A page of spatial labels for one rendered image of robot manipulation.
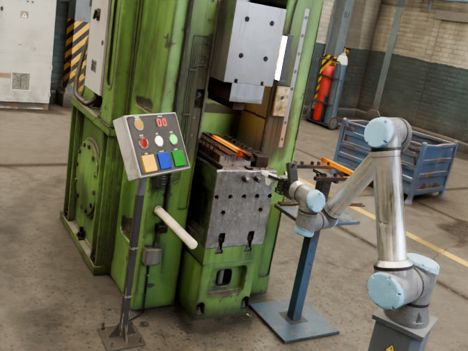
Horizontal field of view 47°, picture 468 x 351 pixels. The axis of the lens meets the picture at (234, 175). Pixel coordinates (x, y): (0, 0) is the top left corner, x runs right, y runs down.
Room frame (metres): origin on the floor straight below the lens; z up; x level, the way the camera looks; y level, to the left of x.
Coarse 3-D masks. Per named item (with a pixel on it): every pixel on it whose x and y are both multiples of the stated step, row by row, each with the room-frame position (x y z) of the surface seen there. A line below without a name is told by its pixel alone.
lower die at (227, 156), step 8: (208, 136) 3.12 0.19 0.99; (200, 144) 2.99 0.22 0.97; (208, 144) 2.99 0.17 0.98; (216, 144) 2.98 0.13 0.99; (224, 144) 2.97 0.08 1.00; (216, 152) 2.84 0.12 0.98; (224, 152) 2.84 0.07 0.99; (232, 152) 2.86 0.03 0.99; (248, 152) 2.92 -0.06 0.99; (216, 160) 2.82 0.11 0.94; (224, 160) 2.81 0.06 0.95; (232, 160) 2.83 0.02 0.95; (240, 160) 2.86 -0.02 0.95
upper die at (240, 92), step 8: (216, 80) 2.93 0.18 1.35; (208, 88) 2.99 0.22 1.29; (216, 88) 2.92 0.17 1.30; (224, 88) 2.85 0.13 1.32; (232, 88) 2.79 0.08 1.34; (240, 88) 2.82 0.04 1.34; (248, 88) 2.84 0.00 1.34; (256, 88) 2.87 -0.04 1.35; (224, 96) 2.83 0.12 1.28; (232, 96) 2.80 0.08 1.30; (240, 96) 2.82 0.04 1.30; (248, 96) 2.85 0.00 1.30; (256, 96) 2.88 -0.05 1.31
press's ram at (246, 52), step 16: (224, 0) 2.87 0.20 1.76; (224, 16) 2.84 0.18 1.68; (240, 16) 2.78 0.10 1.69; (256, 16) 2.83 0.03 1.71; (272, 16) 2.88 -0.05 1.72; (224, 32) 2.82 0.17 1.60; (240, 32) 2.79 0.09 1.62; (256, 32) 2.84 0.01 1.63; (272, 32) 2.89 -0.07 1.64; (224, 48) 2.80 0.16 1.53; (240, 48) 2.80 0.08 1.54; (256, 48) 2.85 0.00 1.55; (272, 48) 2.90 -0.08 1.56; (224, 64) 2.78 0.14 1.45; (240, 64) 2.81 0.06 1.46; (256, 64) 2.86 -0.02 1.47; (272, 64) 2.91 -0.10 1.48; (224, 80) 2.76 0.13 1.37; (240, 80) 2.81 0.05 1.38; (256, 80) 2.87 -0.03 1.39; (272, 80) 2.92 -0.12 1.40
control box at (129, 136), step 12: (120, 120) 2.33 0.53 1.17; (132, 120) 2.35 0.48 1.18; (144, 120) 2.41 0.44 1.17; (156, 120) 2.47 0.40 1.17; (168, 120) 2.54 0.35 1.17; (120, 132) 2.33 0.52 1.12; (132, 132) 2.32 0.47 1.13; (144, 132) 2.38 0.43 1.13; (156, 132) 2.44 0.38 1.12; (168, 132) 2.50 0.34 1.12; (180, 132) 2.58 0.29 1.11; (120, 144) 2.32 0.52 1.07; (132, 144) 2.29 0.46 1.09; (156, 144) 2.40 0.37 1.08; (168, 144) 2.47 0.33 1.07; (180, 144) 2.54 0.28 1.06; (132, 156) 2.28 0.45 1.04; (156, 156) 2.38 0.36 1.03; (132, 168) 2.27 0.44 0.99; (180, 168) 2.47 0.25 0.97; (132, 180) 2.29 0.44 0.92
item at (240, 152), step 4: (212, 136) 3.11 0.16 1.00; (216, 136) 3.09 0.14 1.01; (220, 140) 3.03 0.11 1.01; (224, 140) 3.04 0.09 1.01; (228, 144) 2.95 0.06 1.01; (232, 144) 2.97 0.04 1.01; (232, 148) 2.91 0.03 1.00; (236, 148) 2.88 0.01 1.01; (240, 152) 2.84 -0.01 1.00; (244, 152) 2.82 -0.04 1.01; (240, 156) 2.83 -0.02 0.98; (244, 156) 2.81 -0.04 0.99; (248, 156) 2.77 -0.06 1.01; (252, 156) 2.77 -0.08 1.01; (248, 160) 2.76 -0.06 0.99; (252, 160) 2.77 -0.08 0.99
